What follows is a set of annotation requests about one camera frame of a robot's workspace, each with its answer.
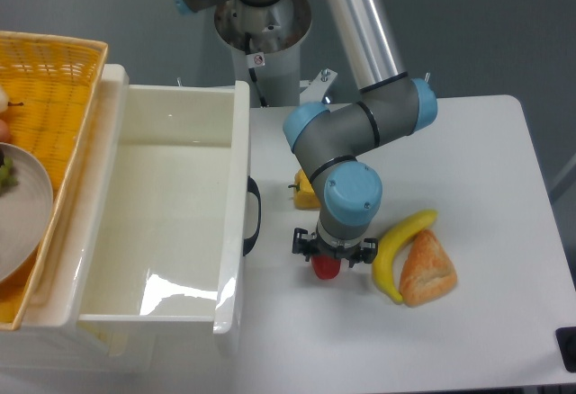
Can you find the white drawer cabinet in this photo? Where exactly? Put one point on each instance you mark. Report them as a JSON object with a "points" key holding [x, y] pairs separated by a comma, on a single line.
{"points": [[51, 335]]}

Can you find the brown bread pastry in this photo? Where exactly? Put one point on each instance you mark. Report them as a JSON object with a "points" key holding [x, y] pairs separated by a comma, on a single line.
{"points": [[428, 273]]}

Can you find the pink peach fruit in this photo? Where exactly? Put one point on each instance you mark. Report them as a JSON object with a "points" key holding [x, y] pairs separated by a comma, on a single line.
{"points": [[5, 133]]}

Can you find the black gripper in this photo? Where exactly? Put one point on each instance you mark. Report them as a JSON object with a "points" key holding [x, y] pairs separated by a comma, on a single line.
{"points": [[314, 245]]}

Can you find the grey ribbed plate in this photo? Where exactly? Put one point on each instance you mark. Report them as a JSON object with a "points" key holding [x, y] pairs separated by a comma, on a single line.
{"points": [[26, 208]]}

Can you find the yellow banana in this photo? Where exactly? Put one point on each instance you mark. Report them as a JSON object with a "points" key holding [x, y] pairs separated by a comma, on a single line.
{"points": [[391, 243]]}

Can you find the yellow woven basket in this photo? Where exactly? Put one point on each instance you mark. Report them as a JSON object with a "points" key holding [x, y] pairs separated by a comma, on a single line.
{"points": [[51, 82]]}

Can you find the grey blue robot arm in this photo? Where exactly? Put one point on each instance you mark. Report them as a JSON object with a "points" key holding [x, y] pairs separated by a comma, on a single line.
{"points": [[326, 143]]}

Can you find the black drawer handle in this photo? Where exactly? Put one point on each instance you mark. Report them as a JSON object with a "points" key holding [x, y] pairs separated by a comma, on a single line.
{"points": [[254, 216]]}

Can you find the green grapes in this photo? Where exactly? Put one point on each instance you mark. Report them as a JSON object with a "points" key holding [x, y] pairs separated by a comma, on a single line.
{"points": [[8, 179]]}

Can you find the white open drawer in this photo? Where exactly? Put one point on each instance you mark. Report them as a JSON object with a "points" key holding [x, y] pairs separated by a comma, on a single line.
{"points": [[168, 252]]}

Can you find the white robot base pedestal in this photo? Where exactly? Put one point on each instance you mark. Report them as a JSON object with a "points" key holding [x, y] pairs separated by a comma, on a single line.
{"points": [[265, 47]]}

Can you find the red bell pepper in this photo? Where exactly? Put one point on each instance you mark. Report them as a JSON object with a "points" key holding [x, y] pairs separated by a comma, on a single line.
{"points": [[325, 267]]}

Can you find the black corner device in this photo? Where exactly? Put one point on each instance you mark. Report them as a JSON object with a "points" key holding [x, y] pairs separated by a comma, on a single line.
{"points": [[566, 340]]}

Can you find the yellow bell pepper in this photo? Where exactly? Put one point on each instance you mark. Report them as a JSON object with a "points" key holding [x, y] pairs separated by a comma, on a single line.
{"points": [[303, 195]]}

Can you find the pale pear with stem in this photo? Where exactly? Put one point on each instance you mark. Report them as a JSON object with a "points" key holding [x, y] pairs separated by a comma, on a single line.
{"points": [[5, 102]]}

